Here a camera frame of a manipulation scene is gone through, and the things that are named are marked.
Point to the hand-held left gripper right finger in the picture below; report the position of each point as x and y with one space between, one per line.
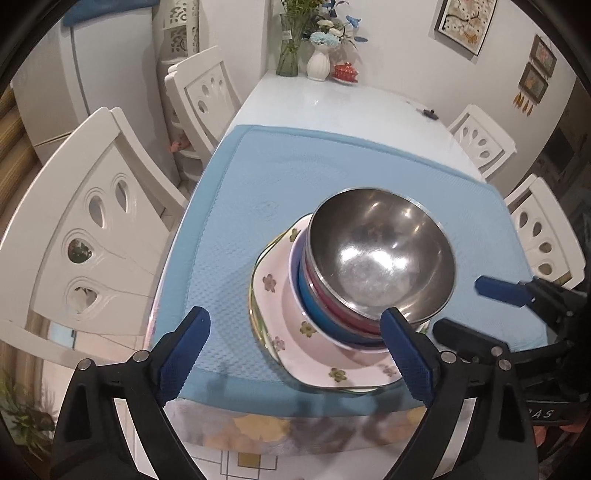
406 355

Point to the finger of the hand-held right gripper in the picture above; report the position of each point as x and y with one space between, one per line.
466 337
498 287

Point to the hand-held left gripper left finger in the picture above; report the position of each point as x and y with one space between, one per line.
184 355

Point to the blue steel bowl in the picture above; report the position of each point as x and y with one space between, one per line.
310 302

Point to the red steel bowl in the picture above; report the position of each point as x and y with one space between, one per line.
378 249

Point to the white floral square plate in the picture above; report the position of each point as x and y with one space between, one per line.
295 341

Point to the white wooden chair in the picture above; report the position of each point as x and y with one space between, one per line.
55 217
561 235
217 115
501 138

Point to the dark cabinet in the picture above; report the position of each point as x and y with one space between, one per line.
561 152

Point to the green potted plant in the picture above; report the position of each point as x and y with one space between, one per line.
23 415

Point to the blue textured mat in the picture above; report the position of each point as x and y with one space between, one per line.
240 184

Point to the small black object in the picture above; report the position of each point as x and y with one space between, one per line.
431 114

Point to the red lidded teacup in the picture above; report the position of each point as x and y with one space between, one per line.
346 73

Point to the white ribbed vase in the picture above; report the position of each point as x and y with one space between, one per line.
318 67

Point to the white refrigerator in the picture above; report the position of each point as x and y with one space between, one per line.
106 69

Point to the glass flower vase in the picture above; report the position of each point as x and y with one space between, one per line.
288 60

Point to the white carved shelf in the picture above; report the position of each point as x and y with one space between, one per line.
178 27

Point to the blue cloth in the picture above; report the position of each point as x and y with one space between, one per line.
106 11

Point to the orange wall decoration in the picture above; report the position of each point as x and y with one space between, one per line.
521 101

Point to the large framed wall picture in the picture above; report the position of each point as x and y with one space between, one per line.
466 23

